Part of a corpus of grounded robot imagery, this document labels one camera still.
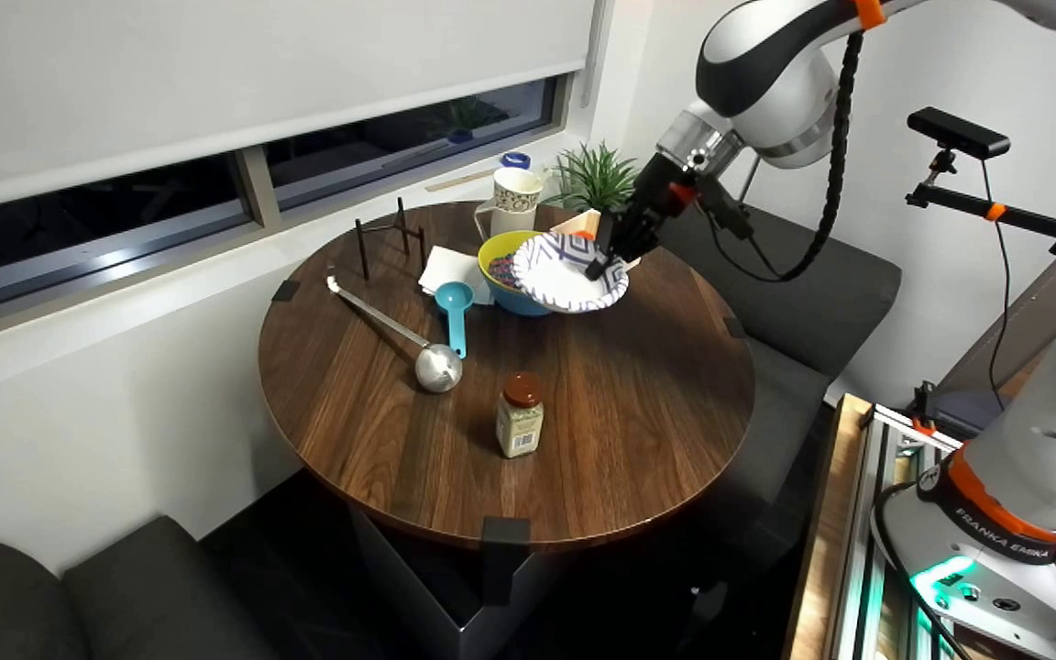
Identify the yellow bowl with blue outside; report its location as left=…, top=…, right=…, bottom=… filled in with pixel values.
left=478, top=230, right=556, bottom=318

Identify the stack of patterned white bowls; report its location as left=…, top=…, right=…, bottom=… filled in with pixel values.
left=511, top=231, right=631, bottom=315

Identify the wooden stick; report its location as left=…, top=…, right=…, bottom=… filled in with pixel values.
left=424, top=168, right=501, bottom=193

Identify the blue measuring scoop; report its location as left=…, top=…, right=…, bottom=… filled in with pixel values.
left=434, top=280, right=476, bottom=360

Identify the black wire rack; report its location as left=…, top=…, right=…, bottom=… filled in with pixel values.
left=354, top=196, right=429, bottom=281

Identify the white roller blind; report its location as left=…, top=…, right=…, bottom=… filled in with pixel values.
left=0, top=0, right=606, bottom=219

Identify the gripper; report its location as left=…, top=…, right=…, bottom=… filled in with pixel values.
left=585, top=151, right=705, bottom=281

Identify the beige wedge-shaped object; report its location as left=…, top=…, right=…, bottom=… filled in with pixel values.
left=550, top=208, right=603, bottom=242

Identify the grey bench seat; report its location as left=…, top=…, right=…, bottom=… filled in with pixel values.
left=654, top=200, right=904, bottom=588
left=0, top=514, right=283, bottom=660

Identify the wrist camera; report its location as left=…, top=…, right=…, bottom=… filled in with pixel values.
left=695, top=174, right=755, bottom=242

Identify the metal ladle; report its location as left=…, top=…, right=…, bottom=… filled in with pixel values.
left=325, top=274, right=465, bottom=395

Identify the spice jar with brown lid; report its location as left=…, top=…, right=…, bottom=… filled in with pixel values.
left=495, top=370, right=545, bottom=460

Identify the black cable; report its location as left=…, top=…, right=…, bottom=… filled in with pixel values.
left=980, top=158, right=1017, bottom=412

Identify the white napkin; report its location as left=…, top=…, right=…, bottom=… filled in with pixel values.
left=417, top=245, right=495, bottom=307

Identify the camera on mount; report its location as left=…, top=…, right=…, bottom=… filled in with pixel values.
left=903, top=106, right=1056, bottom=277

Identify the white patterned mug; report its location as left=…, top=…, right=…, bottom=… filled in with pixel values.
left=474, top=167, right=546, bottom=242

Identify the green potted plant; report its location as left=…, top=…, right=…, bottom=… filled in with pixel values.
left=545, top=141, right=644, bottom=217

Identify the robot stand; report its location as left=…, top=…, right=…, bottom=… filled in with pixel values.
left=783, top=392, right=1056, bottom=660

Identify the window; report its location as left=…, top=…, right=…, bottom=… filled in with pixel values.
left=0, top=71, right=577, bottom=325

